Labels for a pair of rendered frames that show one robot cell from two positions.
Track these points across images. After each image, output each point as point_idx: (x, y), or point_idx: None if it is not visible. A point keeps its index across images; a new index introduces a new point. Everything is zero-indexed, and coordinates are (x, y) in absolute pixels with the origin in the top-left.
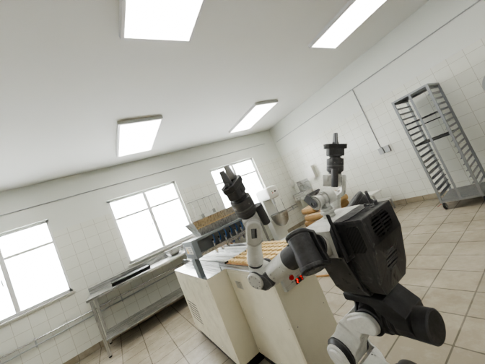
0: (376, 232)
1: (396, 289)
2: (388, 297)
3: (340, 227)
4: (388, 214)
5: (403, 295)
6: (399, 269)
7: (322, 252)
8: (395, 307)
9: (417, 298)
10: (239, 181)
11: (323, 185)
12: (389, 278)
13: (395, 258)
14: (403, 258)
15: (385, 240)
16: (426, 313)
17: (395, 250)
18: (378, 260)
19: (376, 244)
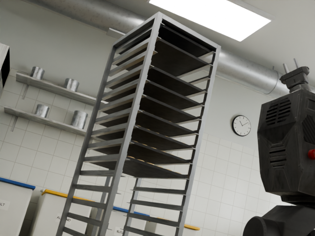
0: (267, 119)
1: (292, 207)
2: (281, 206)
3: (284, 116)
4: (290, 105)
5: (286, 212)
6: (287, 176)
7: None
8: (269, 211)
9: (283, 220)
10: (294, 72)
11: None
12: (270, 175)
13: (312, 174)
14: (296, 168)
15: (270, 131)
16: (254, 216)
17: (284, 150)
18: (260, 147)
19: (260, 129)
